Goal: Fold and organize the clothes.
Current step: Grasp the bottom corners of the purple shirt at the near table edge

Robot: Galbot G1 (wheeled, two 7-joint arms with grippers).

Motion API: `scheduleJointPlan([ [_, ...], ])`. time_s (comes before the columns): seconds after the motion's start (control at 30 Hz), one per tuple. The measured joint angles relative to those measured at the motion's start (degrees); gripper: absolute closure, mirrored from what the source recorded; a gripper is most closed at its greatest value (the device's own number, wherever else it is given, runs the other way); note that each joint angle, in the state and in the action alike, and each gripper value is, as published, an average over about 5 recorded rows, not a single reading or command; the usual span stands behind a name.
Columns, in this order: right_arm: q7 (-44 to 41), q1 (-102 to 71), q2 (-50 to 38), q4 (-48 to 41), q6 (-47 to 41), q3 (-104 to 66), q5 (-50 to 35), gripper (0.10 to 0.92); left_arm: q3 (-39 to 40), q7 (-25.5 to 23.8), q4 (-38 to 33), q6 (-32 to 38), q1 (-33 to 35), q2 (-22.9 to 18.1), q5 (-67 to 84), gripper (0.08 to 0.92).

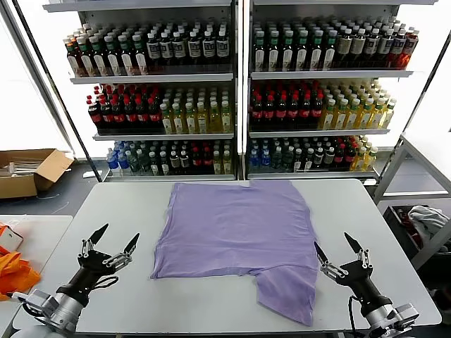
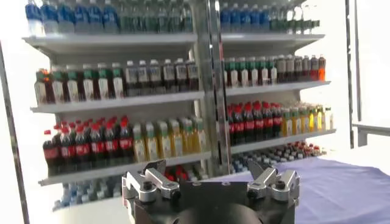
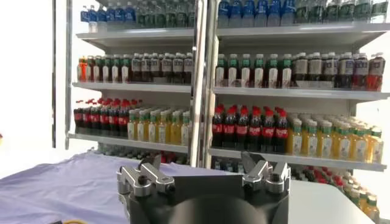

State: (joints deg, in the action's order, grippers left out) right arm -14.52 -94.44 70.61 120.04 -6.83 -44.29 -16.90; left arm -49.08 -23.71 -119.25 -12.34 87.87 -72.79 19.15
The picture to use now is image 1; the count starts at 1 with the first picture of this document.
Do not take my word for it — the black storage crate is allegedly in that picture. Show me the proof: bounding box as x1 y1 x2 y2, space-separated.
382 204 451 260

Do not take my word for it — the small white orange box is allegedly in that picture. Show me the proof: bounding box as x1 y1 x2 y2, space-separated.
0 222 25 251

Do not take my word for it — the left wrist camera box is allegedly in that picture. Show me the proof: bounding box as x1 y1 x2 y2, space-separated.
6 288 52 320

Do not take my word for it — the black diagonal frame pole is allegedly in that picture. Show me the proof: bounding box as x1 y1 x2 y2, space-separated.
13 0 99 179
373 38 451 184

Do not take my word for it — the dark bottle blue label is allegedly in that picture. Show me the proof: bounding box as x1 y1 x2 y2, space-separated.
390 29 406 68

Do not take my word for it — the red drink bottle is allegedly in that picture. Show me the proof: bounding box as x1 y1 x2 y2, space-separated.
401 30 420 70

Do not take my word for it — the grey diagonal frame beam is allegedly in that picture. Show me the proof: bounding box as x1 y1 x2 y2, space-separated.
0 0 75 158

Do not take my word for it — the purple t-shirt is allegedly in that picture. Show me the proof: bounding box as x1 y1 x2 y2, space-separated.
150 180 320 327

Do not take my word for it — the red packaged item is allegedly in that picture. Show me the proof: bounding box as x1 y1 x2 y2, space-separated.
397 208 421 244

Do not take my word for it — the cola bottle red cap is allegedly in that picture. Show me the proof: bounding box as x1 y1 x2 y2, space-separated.
298 93 311 127
190 146 203 175
250 94 264 127
344 143 356 172
310 93 323 127
135 97 149 130
123 98 137 130
333 143 346 172
111 98 126 130
274 94 288 127
147 97 161 130
262 94 276 127
286 94 299 127
100 99 114 130
202 146 214 175
87 99 103 130

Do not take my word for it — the grey white crumpled cloth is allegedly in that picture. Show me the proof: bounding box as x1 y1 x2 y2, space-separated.
407 205 450 240

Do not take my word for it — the open cardboard box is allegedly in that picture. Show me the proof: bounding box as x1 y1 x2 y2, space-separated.
0 148 75 200

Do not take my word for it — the grey metal frame table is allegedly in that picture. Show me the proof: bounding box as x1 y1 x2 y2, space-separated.
372 132 451 270

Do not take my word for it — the metal shelf unit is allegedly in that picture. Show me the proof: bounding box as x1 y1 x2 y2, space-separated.
42 0 236 182
246 0 416 181

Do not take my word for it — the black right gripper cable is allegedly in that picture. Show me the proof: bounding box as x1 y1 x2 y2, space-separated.
347 294 357 332

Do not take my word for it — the red tea bottle white label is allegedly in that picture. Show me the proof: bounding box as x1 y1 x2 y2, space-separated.
64 38 81 77

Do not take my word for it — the dark tea bottle green cap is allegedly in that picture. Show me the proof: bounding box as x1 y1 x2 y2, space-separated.
76 36 94 77
309 30 324 70
266 30 282 71
103 34 121 76
252 30 267 71
323 30 338 70
118 34 135 76
132 33 149 75
280 30 295 71
89 35 107 77
295 30 310 71

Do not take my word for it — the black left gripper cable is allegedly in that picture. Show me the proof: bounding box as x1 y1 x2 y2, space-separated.
92 275 120 290

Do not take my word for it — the orange cloth bag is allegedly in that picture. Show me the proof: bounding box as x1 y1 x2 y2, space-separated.
0 246 42 302

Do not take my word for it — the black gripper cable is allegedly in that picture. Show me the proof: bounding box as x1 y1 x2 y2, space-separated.
92 275 120 290
347 294 357 332

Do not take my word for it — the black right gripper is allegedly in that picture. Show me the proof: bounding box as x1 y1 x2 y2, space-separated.
314 232 392 314

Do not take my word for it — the dark shoe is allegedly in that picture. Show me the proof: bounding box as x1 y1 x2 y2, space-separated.
433 287 451 306

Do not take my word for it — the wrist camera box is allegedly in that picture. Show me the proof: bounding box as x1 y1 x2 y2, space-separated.
6 288 52 320
389 303 422 334

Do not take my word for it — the dark bottle grey label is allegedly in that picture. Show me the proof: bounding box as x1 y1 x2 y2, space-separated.
159 31 175 74
215 30 230 74
172 30 187 74
187 30 202 74
145 32 161 74
364 28 381 68
378 28 395 68
201 30 216 74

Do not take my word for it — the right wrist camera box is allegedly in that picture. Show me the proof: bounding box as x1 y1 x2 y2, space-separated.
389 303 422 334

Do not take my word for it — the dark bottle beige label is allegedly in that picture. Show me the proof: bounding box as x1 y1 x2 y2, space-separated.
337 28 353 69
351 28 367 69

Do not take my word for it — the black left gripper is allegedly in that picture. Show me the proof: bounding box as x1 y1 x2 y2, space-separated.
56 223 140 303

